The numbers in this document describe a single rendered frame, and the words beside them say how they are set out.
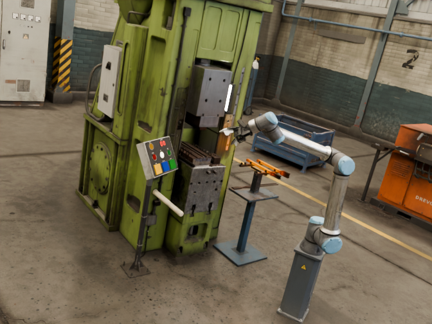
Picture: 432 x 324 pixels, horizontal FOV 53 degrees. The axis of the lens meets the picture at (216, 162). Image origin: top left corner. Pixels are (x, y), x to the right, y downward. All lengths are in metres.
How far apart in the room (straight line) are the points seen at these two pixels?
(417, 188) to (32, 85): 6.66
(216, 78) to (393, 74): 7.95
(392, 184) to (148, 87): 4.13
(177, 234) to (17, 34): 5.37
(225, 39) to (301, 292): 2.19
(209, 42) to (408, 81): 7.84
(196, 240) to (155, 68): 1.64
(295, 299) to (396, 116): 8.01
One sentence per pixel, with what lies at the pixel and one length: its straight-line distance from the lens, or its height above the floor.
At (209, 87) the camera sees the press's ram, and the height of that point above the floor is 1.61.
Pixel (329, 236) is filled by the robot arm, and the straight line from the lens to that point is 3.28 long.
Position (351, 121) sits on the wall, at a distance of 11.73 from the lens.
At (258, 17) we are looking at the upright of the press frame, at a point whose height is 2.25.
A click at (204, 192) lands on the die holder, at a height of 0.67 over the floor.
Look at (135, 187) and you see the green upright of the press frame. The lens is 4.20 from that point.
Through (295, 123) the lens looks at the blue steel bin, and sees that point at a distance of 8.37.
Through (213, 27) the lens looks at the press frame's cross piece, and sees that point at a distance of 3.78.
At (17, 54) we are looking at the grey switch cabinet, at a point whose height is 0.92.
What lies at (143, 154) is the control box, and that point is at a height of 1.11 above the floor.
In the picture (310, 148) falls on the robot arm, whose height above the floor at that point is 1.45.
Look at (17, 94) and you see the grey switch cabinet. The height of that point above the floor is 0.23.
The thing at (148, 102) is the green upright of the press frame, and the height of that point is 1.35.
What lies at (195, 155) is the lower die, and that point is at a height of 0.99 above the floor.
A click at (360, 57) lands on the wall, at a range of 11.71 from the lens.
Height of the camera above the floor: 2.17
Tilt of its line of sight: 18 degrees down
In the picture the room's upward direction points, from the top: 11 degrees clockwise
